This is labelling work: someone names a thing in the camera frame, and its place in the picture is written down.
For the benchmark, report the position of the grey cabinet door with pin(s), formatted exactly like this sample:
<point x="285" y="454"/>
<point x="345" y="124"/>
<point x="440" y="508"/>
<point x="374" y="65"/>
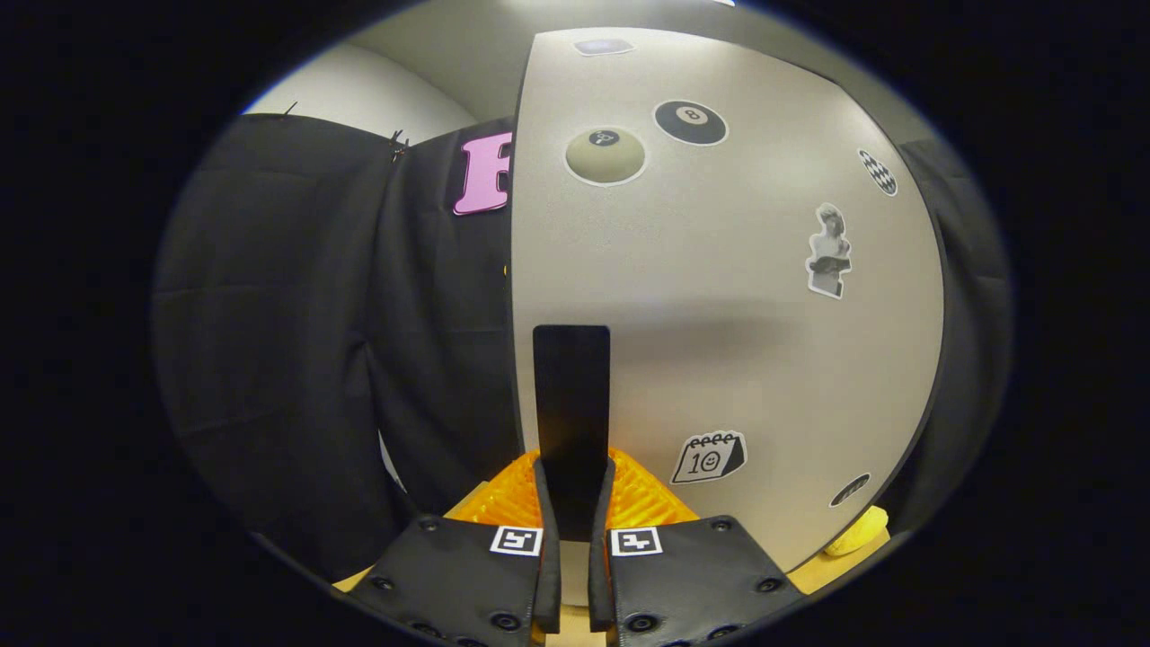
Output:
<point x="719" y="341"/>

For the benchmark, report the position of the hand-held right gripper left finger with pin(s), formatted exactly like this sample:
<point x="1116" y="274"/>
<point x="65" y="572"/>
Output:
<point x="449" y="584"/>

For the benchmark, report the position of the black backdrop cloth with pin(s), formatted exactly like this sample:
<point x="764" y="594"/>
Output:
<point x="269" y="314"/>

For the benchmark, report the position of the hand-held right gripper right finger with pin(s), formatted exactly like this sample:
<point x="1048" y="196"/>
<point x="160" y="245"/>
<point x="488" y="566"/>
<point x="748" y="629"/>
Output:
<point x="701" y="584"/>

